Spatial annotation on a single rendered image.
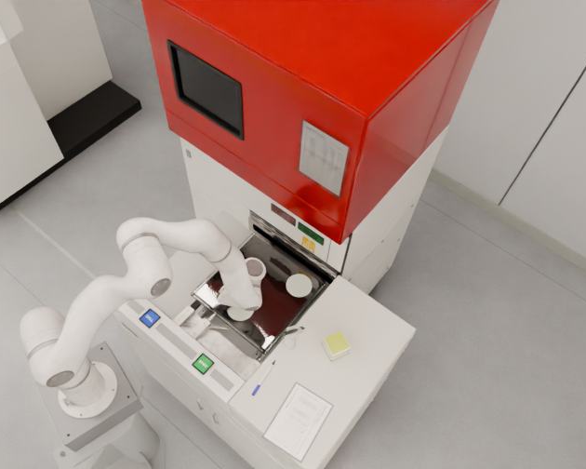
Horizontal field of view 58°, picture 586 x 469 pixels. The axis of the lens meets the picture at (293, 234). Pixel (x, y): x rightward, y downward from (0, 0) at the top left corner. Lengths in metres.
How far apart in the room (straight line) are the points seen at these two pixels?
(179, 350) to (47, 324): 0.49
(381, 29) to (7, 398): 2.47
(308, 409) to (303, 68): 1.06
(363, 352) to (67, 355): 0.95
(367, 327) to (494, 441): 1.25
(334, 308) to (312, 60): 0.92
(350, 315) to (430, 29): 0.99
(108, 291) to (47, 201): 2.23
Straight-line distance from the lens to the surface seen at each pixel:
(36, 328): 1.60
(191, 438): 2.79
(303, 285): 2.04
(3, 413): 3.08
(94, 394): 1.87
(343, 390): 1.84
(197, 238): 1.41
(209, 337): 1.98
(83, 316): 1.50
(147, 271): 1.36
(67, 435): 1.93
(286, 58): 1.43
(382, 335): 1.92
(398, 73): 1.43
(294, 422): 1.79
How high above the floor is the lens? 2.71
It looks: 57 degrees down
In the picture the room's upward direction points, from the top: 5 degrees clockwise
